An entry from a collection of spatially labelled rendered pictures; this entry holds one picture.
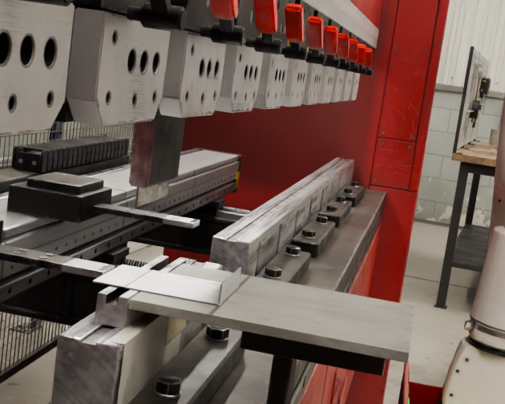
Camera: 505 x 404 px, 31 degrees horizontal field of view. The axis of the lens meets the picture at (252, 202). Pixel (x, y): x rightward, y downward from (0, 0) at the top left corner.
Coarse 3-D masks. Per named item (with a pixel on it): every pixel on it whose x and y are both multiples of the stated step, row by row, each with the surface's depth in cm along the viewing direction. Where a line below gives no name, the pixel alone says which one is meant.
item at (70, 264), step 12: (0, 228) 100; (0, 240) 101; (0, 252) 93; (12, 252) 94; (24, 252) 94; (36, 252) 95; (24, 264) 93; (36, 264) 92; (48, 264) 92; (60, 264) 92; (72, 264) 92; (84, 264) 93; (96, 264) 94; (96, 276) 91
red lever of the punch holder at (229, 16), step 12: (216, 0) 78; (228, 0) 78; (216, 12) 80; (228, 12) 79; (216, 24) 83; (228, 24) 81; (204, 36) 83; (216, 36) 83; (228, 36) 82; (240, 36) 82
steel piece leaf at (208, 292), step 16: (160, 272) 95; (240, 272) 94; (128, 288) 88; (144, 288) 88; (160, 288) 89; (176, 288) 90; (192, 288) 91; (208, 288) 91; (224, 288) 87; (208, 304) 86
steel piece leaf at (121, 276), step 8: (112, 272) 93; (120, 272) 93; (128, 272) 93; (136, 272) 94; (144, 272) 94; (96, 280) 89; (104, 280) 89; (112, 280) 89; (120, 280) 90; (128, 280) 90
